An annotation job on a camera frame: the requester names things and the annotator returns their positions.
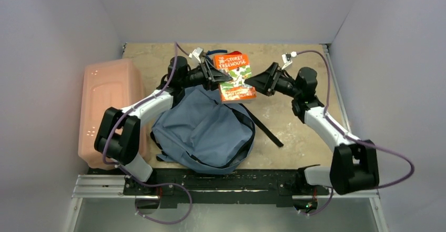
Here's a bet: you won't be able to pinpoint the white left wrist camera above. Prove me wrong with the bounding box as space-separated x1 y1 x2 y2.
188 47 204 65

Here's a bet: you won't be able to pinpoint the aluminium frame rail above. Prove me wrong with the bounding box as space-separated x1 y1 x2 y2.
65 171 388 231

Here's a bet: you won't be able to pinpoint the pink plastic storage bin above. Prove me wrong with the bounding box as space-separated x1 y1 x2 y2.
77 58 150 171

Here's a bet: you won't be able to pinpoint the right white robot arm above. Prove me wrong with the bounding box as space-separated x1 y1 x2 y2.
245 63 379 195

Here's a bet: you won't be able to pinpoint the red utility knife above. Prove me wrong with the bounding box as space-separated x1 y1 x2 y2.
226 51 242 55

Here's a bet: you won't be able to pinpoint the blue handled pliers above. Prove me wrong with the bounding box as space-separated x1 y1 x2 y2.
205 50 221 66

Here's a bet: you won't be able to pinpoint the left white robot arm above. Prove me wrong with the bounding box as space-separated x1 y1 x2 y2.
94 56 232 195

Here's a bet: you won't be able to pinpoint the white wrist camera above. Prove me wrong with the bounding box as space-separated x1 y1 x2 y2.
281 52 297 70
188 47 204 65

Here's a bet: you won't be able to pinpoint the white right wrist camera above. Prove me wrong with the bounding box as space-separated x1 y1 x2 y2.
281 52 297 70

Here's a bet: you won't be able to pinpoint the orange green picture book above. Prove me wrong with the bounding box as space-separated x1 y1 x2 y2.
214 54 257 104

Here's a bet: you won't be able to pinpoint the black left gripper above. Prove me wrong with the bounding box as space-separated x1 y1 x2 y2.
180 59 232 91

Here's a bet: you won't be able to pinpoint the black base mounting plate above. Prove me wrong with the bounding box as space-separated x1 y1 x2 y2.
87 168 329 210

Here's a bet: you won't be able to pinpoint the blue student backpack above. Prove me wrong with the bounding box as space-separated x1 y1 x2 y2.
150 86 283 175

